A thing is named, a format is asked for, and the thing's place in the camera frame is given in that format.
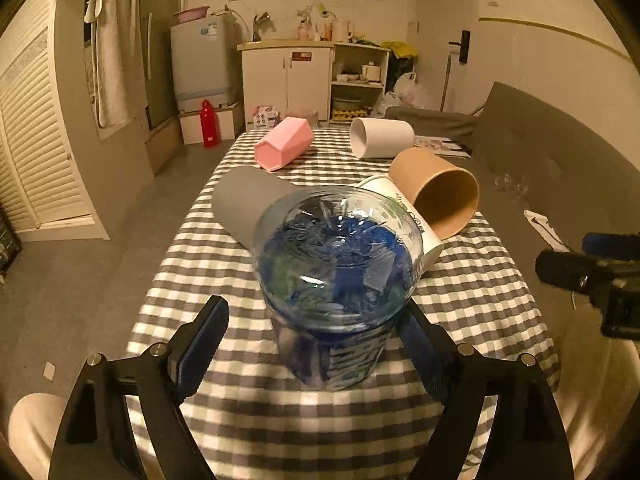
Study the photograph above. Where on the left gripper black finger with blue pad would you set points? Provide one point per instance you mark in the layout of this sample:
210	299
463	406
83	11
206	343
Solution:
527	439
95	438

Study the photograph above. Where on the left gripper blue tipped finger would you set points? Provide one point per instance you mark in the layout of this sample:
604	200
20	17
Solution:
623	247

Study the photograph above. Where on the brown paper cup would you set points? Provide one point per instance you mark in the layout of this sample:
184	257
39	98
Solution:
445	195

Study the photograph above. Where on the white floral paper cup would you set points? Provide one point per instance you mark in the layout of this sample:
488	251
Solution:
431	243

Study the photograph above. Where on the white cylindrical cup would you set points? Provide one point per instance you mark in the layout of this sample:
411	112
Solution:
371	138

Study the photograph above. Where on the grey cylindrical cup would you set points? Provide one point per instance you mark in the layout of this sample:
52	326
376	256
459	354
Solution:
240	198

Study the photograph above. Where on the pink faceted cup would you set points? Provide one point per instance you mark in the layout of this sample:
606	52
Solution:
285	142

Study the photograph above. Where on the white paper on sofa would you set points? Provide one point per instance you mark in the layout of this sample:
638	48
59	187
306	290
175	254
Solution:
541	225

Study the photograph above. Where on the grey sofa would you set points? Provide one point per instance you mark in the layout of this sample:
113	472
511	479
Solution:
528	154

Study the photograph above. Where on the grey white checkered tablecloth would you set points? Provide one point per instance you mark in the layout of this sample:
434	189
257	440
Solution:
253	419

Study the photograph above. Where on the magazine on sofa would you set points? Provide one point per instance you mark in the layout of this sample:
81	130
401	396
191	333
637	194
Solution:
443	147

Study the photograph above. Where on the silver suitcase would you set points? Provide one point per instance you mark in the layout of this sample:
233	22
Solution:
10	245

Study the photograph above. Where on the grey blanket on sofa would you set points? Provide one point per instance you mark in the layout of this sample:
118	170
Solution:
434	123

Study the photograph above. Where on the white louvered wardrobe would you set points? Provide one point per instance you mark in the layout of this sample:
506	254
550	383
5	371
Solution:
62	176

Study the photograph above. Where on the white plastic bag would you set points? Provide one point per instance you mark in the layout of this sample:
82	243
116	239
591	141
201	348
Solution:
410	91

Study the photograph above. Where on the open shelf unit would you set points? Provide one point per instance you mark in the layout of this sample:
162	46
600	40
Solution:
358	80

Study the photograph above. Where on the red thermos bottle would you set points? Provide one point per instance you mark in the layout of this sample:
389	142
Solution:
209	125

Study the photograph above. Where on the pink waste bin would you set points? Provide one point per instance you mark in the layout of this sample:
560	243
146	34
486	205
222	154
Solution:
311	116

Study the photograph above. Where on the white kettle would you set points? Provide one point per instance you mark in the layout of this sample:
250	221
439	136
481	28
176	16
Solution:
342	31

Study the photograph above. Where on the white hanging towel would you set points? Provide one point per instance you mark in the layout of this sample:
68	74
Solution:
117	61

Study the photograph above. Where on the small printed carton box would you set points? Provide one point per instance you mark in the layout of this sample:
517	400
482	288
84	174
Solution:
265	117

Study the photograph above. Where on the white kitchen cabinet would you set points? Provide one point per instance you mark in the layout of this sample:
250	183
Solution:
289	75

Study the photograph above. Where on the white washing machine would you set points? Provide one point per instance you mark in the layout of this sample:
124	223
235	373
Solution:
205	62

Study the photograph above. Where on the pink basin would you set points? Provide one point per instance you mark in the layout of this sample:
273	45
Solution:
192	14

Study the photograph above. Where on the black door handle lock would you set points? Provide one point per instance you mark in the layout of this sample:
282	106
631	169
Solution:
464	46

